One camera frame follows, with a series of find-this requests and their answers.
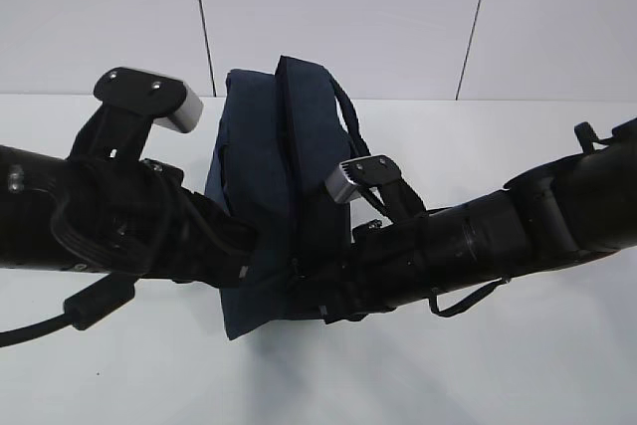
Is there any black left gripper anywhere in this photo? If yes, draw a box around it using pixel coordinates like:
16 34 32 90
108 158 257 289

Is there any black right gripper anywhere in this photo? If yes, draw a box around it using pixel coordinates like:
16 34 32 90
291 218 433 323

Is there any navy blue lunch bag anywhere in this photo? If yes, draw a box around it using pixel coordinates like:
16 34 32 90
205 56 369 339

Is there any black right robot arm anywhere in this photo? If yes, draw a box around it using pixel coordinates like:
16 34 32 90
290 120 636 323

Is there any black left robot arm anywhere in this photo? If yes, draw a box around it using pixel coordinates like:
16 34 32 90
1 106 258 288

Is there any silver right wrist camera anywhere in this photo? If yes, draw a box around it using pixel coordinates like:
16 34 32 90
324 154 402 204

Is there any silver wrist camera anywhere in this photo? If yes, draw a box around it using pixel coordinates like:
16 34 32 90
93 66 204 133
324 154 402 204

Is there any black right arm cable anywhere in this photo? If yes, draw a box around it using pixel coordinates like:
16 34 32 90
427 275 514 318

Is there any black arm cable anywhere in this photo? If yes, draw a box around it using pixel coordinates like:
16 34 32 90
427 275 514 318
0 275 136 349

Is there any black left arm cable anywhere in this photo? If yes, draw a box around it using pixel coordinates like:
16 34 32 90
0 275 136 349

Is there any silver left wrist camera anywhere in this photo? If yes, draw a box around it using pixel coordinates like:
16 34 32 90
93 66 204 133

